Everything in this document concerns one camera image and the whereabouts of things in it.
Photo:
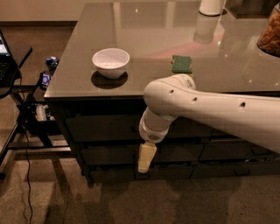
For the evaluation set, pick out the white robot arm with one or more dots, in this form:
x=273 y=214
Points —
x=252 y=118

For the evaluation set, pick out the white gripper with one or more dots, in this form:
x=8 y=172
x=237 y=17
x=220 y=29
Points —
x=152 y=133

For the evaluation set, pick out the small device with screen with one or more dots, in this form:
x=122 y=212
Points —
x=45 y=79

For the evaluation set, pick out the jar of snacks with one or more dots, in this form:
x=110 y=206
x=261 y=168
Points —
x=269 y=40

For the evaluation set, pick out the blue small object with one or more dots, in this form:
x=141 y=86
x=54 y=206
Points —
x=52 y=63

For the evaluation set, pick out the white bowl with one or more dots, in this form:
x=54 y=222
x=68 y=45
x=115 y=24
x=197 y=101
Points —
x=111 y=62

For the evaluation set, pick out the black laptop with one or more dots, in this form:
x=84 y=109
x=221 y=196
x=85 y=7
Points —
x=8 y=66

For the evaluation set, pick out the dark drawer cabinet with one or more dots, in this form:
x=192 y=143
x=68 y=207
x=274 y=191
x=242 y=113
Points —
x=225 y=60

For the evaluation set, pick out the white cylindrical container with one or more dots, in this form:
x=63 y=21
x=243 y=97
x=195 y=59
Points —
x=211 y=7

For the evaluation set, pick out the green and yellow sponge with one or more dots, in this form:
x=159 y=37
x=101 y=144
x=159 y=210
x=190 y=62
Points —
x=181 y=64

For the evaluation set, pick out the black side stand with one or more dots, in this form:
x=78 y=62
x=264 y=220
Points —
x=23 y=96

